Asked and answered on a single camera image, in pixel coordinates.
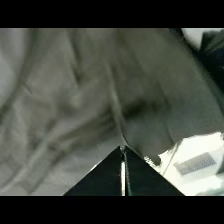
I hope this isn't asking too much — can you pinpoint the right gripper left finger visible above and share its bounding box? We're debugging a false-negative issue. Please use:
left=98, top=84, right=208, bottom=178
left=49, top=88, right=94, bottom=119
left=63, top=145, right=125, bottom=197

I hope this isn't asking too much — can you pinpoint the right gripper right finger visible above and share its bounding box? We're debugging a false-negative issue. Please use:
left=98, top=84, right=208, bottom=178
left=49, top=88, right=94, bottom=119
left=123, top=145, right=186, bottom=197

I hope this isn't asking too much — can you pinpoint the grey garment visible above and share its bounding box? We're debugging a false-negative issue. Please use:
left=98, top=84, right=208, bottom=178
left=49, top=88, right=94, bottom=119
left=0, top=28, right=224, bottom=197

